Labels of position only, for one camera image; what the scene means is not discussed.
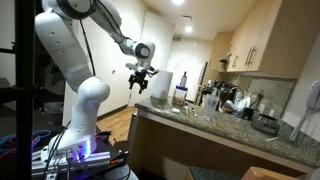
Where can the clear plastic cup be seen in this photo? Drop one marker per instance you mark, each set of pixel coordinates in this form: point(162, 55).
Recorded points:
point(210, 106)

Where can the metal spoon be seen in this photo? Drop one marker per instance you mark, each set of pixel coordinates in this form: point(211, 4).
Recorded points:
point(186, 109)

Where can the dark waste bin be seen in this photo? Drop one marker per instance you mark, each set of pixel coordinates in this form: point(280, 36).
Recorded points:
point(53, 113)

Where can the round ceiling light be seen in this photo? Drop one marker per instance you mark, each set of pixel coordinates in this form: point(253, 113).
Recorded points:
point(188, 29)
point(178, 1)

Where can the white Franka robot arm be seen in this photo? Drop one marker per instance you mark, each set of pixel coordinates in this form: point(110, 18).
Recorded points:
point(90, 93)

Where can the black metal frame pole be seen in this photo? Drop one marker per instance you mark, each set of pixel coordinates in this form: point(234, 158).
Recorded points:
point(24, 100)

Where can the curved kitchen faucet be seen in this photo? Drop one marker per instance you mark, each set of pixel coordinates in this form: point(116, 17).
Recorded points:
point(237, 91)

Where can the tall wood pantry cabinet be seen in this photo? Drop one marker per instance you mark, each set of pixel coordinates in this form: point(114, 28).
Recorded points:
point(220, 50)

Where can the black coffee machine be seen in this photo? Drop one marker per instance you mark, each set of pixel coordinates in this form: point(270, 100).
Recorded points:
point(215, 87)

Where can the black mug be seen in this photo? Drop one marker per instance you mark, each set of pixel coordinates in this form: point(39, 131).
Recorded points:
point(247, 114)

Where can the range hood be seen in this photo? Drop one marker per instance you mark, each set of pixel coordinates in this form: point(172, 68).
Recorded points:
point(226, 58)

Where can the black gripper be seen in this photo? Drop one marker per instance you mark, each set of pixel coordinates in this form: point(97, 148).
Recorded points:
point(140, 78)

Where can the black round pan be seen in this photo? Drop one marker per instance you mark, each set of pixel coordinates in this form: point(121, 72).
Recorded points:
point(265, 124)

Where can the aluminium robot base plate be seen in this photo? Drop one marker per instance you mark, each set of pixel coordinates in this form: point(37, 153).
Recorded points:
point(83, 160)

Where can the light wood upper cabinet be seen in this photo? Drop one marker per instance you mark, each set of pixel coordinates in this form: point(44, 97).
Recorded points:
point(273, 36)

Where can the wooden chair grey cushion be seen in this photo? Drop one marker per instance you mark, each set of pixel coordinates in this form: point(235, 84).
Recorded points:
point(266, 174)

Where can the small white case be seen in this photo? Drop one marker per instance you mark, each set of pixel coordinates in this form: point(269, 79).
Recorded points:
point(175, 110)

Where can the white wall outlet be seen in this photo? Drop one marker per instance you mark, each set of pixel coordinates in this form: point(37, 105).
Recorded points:
point(261, 108)

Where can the white paper towel roll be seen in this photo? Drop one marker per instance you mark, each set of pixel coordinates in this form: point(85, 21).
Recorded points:
point(162, 84)

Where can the white door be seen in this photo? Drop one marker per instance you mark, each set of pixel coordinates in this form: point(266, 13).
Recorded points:
point(146, 43)

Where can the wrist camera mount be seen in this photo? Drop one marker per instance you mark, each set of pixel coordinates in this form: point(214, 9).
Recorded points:
point(141, 69)

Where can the clear jar blue lid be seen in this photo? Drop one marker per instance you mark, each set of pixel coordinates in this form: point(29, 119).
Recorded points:
point(180, 96)

